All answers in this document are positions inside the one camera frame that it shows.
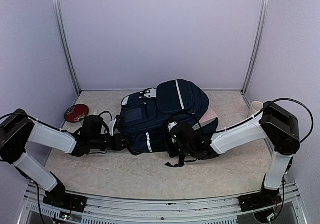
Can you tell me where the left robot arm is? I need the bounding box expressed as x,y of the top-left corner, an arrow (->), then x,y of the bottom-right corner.
0,109 -> 133,207

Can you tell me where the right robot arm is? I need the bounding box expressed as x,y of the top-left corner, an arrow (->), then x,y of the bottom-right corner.
168,101 -> 301,206

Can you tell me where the pink booklet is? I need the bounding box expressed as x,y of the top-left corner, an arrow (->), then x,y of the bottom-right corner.
199,107 -> 218,124

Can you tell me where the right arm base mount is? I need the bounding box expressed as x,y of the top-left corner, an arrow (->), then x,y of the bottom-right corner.
238,185 -> 282,212

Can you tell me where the red floral bowl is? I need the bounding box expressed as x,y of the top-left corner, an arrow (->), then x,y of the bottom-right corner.
64,104 -> 89,123

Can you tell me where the aluminium corner post right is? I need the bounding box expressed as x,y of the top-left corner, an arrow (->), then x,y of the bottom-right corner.
241,0 -> 270,96

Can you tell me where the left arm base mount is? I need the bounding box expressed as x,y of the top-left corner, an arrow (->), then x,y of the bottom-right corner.
43,180 -> 87,213

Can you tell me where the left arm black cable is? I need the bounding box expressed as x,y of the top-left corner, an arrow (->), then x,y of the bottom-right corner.
97,111 -> 113,125

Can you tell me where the aluminium corner post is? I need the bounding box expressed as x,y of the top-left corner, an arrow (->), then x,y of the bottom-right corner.
52,0 -> 82,97
241,0 -> 270,96

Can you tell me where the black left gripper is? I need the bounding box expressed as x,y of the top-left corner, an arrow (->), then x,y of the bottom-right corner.
89,133 -> 134,151

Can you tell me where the navy blue student backpack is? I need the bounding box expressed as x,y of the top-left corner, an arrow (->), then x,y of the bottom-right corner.
118,79 -> 219,168

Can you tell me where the aluminium front rail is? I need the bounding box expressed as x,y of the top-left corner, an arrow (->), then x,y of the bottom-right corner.
14,183 -> 311,224

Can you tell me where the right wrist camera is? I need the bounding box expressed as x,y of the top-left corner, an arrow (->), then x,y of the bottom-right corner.
168,121 -> 182,145

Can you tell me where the aluminium corner post left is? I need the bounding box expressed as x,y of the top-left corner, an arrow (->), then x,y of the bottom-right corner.
52,0 -> 82,97

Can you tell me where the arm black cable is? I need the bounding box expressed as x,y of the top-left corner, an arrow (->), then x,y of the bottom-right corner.
262,98 -> 315,144
97,111 -> 113,125

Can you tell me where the floral ceramic mug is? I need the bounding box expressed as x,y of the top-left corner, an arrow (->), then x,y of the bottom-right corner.
247,101 -> 264,117

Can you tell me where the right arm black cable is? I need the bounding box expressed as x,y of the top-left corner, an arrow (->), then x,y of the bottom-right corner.
262,98 -> 315,144

